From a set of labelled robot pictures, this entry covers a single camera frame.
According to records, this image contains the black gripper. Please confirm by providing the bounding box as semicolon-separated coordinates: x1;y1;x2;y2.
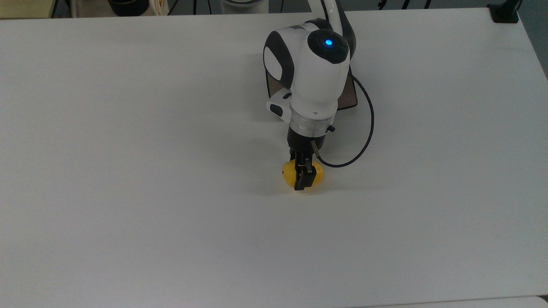
286;125;336;192

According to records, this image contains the yellow lemon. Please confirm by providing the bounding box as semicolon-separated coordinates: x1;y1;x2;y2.
282;160;325;189

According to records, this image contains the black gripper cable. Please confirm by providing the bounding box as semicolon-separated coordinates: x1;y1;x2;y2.
311;72;375;169

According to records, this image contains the brown square ceramic plate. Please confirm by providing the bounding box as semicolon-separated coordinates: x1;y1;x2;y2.
265;68;358;113

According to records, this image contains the black round container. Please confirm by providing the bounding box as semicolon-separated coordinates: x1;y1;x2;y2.
107;0;150;17

